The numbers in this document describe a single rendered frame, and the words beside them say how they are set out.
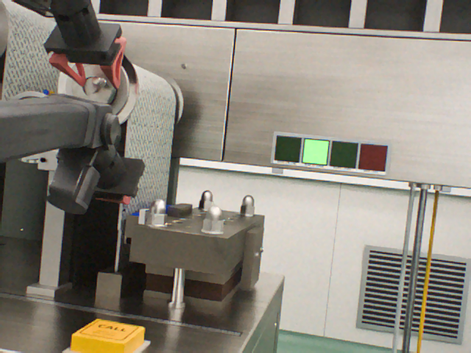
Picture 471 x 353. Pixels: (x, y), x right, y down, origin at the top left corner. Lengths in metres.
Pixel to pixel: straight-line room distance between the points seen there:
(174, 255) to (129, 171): 0.15
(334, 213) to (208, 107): 2.38
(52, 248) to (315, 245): 2.74
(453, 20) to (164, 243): 0.81
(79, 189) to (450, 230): 3.02
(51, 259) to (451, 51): 0.88
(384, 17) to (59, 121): 0.87
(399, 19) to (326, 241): 2.41
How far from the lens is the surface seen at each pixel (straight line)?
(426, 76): 1.24
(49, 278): 0.99
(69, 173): 0.78
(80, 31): 0.84
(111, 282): 0.97
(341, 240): 3.58
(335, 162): 1.21
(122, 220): 0.98
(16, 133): 0.57
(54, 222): 0.97
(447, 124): 1.23
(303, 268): 3.62
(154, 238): 0.91
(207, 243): 0.89
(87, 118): 0.71
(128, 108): 0.96
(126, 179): 0.89
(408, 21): 1.34
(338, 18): 1.33
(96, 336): 0.72
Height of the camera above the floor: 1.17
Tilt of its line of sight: 3 degrees down
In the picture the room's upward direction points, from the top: 6 degrees clockwise
